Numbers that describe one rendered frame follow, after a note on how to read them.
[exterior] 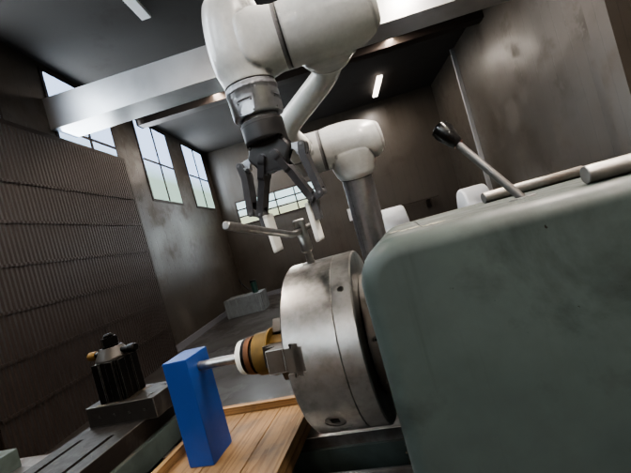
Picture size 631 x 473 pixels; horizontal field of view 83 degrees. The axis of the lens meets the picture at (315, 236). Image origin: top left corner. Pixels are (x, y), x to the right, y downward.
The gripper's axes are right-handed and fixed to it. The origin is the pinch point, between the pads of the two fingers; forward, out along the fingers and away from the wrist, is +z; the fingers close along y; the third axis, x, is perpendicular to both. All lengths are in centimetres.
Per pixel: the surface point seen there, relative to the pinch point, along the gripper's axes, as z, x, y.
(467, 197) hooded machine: 76, 733, 73
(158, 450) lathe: 42, 0, -50
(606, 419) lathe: 28.4, -15.4, 35.9
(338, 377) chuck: 22.0, -11.8, 4.9
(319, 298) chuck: 11.0, -7.0, 3.7
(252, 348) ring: 19.8, -1.5, -15.4
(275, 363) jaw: 19.2, -10.4, -5.6
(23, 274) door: -19, 181, -380
